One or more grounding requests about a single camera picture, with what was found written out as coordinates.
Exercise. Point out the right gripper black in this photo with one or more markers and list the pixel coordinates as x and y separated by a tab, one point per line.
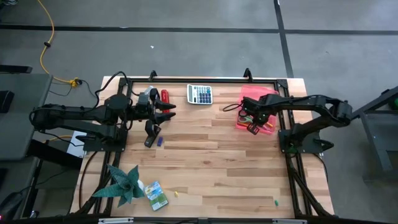
251	104

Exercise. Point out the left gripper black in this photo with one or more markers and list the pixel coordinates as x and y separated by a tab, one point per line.
146	112

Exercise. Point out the pink transparent plastic tray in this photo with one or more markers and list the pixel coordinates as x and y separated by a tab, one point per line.
252	91

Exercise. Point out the small purple eraser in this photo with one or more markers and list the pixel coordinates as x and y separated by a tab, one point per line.
160	142

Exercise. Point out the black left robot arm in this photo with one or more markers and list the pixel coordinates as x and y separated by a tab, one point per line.
68	115

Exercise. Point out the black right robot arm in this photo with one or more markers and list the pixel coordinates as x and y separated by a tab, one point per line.
311	101

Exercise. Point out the red stapler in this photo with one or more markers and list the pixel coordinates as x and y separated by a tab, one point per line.
165	95

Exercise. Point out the grey desk calculator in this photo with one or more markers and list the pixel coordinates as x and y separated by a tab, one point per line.
199	94

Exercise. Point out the small white plant pot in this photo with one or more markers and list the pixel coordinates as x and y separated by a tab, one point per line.
141	185

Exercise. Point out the green artificial plant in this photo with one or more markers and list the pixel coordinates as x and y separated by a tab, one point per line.
124	185

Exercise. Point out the green printed card box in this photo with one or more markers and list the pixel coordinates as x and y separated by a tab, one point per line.
156	196

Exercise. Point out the white power box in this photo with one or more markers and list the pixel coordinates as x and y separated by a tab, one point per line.
76	146

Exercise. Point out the dark metal cart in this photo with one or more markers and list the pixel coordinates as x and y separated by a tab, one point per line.
373	137

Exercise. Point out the grey side table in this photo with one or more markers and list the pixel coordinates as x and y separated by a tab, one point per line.
18	133

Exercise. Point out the black flat bar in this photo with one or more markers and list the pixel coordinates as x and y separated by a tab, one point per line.
15	69

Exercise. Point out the black device box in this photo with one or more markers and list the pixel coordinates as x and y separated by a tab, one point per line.
6	101

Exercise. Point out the black frame clamp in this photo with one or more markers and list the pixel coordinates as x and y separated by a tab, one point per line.
247	74
152	75

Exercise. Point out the black aluminium table frame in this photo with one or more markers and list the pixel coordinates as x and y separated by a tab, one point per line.
202	80

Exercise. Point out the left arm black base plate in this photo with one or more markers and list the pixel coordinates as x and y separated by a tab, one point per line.
105	147

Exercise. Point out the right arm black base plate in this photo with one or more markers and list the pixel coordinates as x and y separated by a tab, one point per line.
314	147

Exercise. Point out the silver metal bracket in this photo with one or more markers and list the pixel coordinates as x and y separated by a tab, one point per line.
289	221
115	220

